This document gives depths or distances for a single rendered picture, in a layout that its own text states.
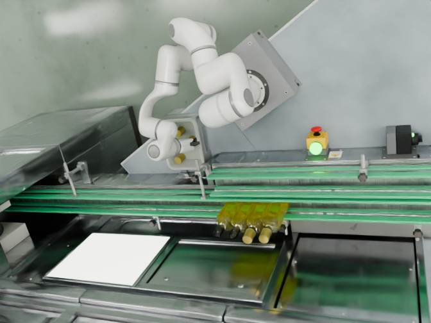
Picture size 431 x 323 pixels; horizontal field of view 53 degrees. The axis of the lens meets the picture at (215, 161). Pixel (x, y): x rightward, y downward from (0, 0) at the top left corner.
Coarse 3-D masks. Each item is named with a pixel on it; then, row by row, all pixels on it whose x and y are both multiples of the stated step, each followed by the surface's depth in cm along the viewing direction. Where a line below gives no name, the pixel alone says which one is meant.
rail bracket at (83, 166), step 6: (78, 162) 199; (84, 162) 198; (66, 168) 189; (78, 168) 196; (84, 168) 199; (66, 174) 190; (72, 174) 192; (84, 174) 201; (90, 174) 202; (60, 180) 186; (84, 180) 202; (90, 180) 202; (72, 186) 193
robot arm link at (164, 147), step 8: (160, 120) 153; (160, 128) 151; (168, 128) 150; (176, 128) 153; (160, 136) 152; (168, 136) 151; (152, 144) 154; (160, 144) 152; (168, 144) 153; (152, 152) 154; (160, 152) 153; (168, 152) 155; (160, 160) 155
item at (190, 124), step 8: (168, 120) 175; (176, 120) 173; (184, 120) 172; (192, 120) 171; (192, 128) 180; (184, 136) 183; (200, 144) 174; (184, 152) 187; (192, 152) 185; (200, 152) 175; (168, 160) 183; (184, 160) 188; (192, 160) 186; (200, 160) 184; (176, 168) 183; (184, 168) 182; (192, 168) 180; (200, 168) 179
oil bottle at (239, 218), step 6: (240, 204) 163; (246, 204) 162; (252, 204) 161; (240, 210) 159; (246, 210) 158; (234, 216) 156; (240, 216) 155; (246, 216) 155; (234, 222) 153; (240, 222) 152; (246, 228) 154
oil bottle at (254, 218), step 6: (258, 204) 160; (264, 204) 160; (252, 210) 157; (258, 210) 156; (264, 210) 156; (252, 216) 153; (258, 216) 153; (246, 222) 152; (252, 222) 151; (258, 222) 150; (258, 228) 150
